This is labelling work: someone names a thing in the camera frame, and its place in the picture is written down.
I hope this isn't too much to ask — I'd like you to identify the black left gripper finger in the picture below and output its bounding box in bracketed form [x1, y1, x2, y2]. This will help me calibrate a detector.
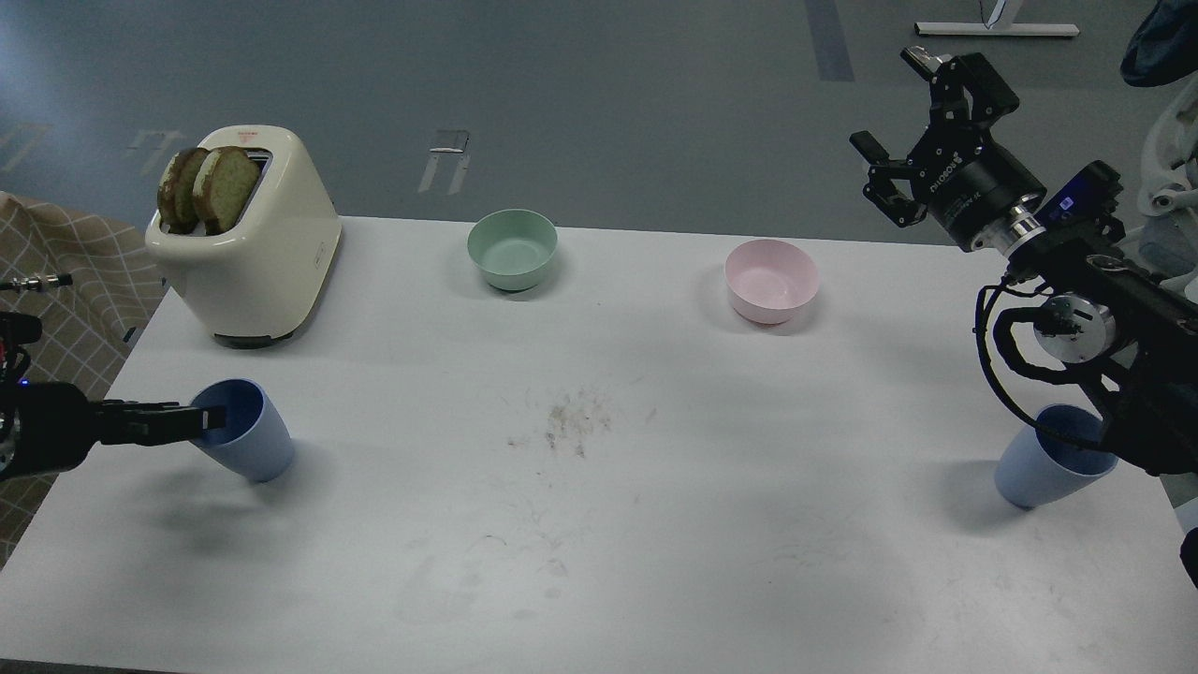
[90, 401, 212, 432]
[95, 408, 226, 447]

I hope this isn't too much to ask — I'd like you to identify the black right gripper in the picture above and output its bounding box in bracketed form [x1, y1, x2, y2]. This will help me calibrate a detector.
[851, 47, 1045, 251]

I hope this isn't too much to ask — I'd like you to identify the blue cup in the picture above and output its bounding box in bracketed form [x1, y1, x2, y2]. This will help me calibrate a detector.
[994, 403, 1119, 509]
[190, 378, 295, 482]

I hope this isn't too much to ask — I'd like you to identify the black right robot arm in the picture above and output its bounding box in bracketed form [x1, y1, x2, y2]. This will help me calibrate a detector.
[851, 45, 1197, 476]

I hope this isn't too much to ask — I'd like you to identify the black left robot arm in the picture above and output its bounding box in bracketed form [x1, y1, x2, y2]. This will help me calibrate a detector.
[1, 311, 226, 481]

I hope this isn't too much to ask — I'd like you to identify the beige checkered cloth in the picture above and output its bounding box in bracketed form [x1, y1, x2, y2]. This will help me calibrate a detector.
[0, 192, 168, 563]

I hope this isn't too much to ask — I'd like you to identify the white desk foot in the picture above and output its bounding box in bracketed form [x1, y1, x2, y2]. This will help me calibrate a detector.
[913, 1, 1081, 40]

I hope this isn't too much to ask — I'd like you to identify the cream white toaster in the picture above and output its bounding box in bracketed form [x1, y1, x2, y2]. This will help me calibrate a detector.
[145, 125, 343, 348]

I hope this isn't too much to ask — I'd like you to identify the left toast slice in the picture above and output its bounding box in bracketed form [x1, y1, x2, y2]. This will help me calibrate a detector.
[155, 148, 210, 235]

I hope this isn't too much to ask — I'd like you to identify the toast slice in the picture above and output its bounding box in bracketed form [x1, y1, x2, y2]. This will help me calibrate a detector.
[192, 146, 261, 236]
[155, 148, 210, 235]

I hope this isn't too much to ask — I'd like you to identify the pink bowl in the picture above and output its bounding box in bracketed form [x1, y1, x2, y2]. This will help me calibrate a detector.
[724, 239, 822, 326]

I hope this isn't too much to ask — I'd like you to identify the right toast slice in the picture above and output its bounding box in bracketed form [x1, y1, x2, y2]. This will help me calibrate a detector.
[192, 146, 261, 236]

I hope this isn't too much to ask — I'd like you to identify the dark blue fabric item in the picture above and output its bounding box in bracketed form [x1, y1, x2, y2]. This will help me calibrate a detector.
[1120, 1, 1197, 89]

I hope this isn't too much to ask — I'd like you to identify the white office chair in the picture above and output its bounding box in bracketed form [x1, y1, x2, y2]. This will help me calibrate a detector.
[1123, 73, 1197, 303]

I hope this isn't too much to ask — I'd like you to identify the green bowl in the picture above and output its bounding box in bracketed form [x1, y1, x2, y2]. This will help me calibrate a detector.
[466, 210, 558, 293]

